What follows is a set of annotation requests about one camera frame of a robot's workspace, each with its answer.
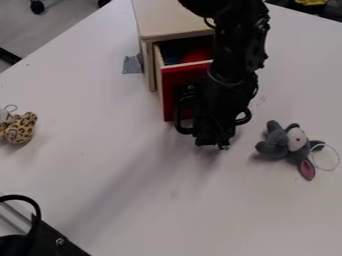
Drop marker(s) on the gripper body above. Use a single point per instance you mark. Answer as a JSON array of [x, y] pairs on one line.
[[220, 103]]

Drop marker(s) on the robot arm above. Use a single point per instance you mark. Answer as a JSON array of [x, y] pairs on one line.
[[236, 36]]

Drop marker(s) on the red drawer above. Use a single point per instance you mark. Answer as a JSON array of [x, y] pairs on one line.
[[182, 75]]

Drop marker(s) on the grey plush mouse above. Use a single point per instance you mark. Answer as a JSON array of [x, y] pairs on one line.
[[285, 143]]

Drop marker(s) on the grey tape piece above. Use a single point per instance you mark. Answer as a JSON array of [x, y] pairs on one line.
[[131, 65]]

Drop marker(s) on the wooden cabinet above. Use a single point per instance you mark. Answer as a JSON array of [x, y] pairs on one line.
[[164, 16]]

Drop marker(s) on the leopard plush toy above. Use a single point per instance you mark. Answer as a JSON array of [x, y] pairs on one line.
[[20, 128]]

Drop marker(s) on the black bag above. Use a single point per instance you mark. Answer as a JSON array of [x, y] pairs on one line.
[[31, 238]]

